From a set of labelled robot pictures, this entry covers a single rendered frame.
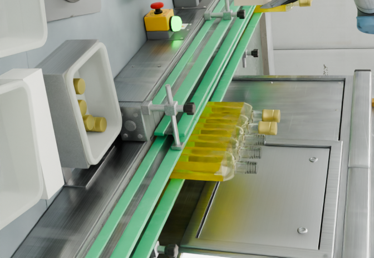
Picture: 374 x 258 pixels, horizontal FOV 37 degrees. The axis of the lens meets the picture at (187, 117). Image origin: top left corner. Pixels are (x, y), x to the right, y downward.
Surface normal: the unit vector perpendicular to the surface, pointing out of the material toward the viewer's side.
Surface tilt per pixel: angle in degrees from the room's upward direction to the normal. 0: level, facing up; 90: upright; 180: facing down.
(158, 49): 90
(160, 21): 90
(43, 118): 0
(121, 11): 0
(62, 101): 90
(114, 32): 0
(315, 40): 90
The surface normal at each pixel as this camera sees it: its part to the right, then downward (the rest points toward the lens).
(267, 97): -0.14, -0.86
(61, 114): -0.28, 0.50
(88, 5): 0.95, 0.08
